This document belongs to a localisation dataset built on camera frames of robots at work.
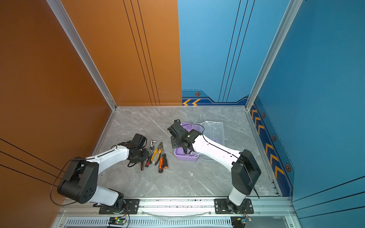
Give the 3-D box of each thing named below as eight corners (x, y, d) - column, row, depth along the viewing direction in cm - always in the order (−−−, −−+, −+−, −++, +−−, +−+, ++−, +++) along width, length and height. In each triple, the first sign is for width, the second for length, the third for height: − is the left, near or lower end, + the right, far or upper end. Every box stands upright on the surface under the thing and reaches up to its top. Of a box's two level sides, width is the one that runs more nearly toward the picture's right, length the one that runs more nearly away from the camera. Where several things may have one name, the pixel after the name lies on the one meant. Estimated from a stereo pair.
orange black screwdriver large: (159, 172, 86) (158, 171, 84) (159, 154, 94) (159, 152, 92) (163, 172, 86) (163, 171, 85) (163, 154, 94) (163, 152, 92)
